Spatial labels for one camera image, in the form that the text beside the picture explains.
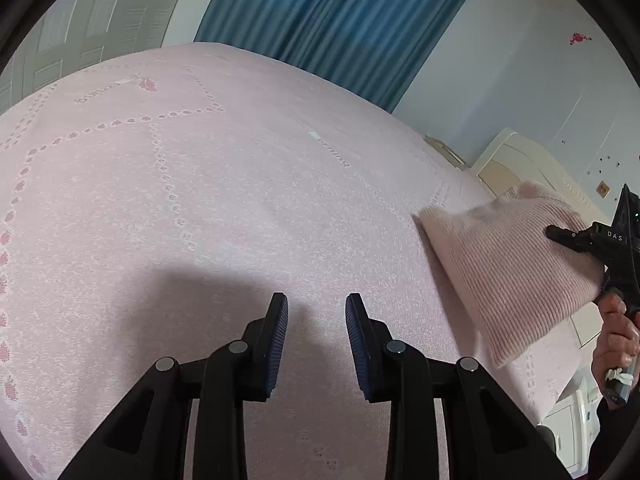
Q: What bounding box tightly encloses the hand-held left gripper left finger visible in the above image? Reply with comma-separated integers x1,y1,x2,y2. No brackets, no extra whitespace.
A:
57,292,290,480

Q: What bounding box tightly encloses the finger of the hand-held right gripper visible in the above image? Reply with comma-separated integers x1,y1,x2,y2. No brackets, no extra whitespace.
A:
546,225,608,262

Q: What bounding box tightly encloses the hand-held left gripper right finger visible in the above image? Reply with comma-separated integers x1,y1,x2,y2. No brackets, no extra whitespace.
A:
345,293,573,480

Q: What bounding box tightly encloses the beige ribbed knit sweater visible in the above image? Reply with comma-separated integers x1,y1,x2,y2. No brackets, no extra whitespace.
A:
411,181,608,370

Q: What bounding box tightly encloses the person's right hand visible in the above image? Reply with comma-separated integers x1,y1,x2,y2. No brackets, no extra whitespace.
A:
591,290,640,401

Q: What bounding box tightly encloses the cream wooden headboard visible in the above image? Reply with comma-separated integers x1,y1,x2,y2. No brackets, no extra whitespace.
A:
472,127,613,348

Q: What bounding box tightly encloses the pink patterned bed sheet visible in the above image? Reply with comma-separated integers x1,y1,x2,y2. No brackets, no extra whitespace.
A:
0,42,598,480

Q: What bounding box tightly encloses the white nightstand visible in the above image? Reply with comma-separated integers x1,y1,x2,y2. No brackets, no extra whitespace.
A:
542,375,603,478

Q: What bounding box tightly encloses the blue curtain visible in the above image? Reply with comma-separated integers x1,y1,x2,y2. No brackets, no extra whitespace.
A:
192,0,493,113

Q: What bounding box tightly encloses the white panelled wardrobe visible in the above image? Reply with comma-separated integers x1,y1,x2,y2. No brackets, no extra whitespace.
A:
0,0,201,111

